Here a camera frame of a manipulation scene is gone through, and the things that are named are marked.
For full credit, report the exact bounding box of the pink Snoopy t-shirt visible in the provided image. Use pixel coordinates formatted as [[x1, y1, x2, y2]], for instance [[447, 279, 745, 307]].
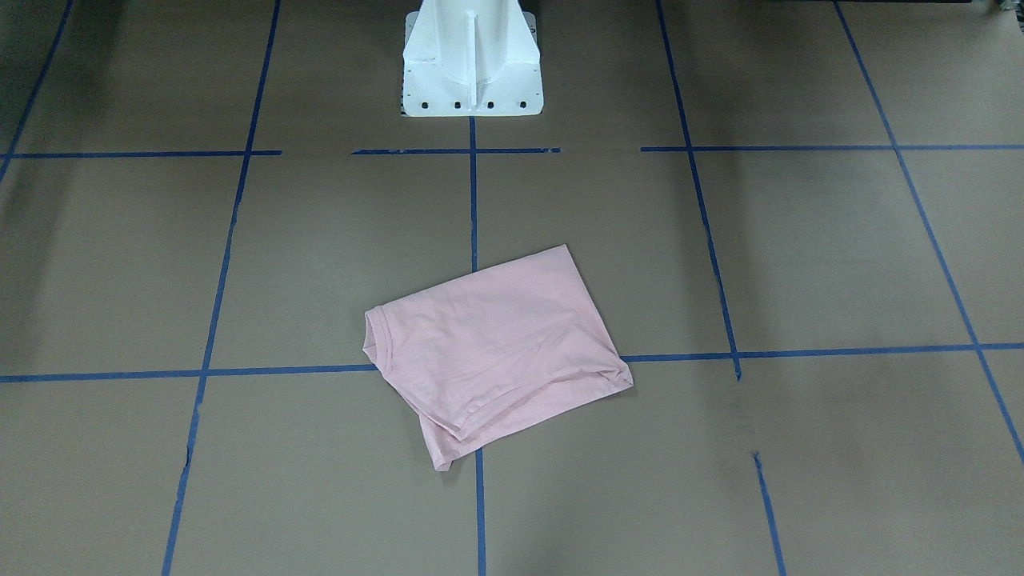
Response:
[[362, 245, 635, 474]]

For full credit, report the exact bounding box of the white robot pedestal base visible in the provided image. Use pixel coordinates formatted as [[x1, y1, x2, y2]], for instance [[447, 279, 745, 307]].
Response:
[[400, 1, 545, 118]]

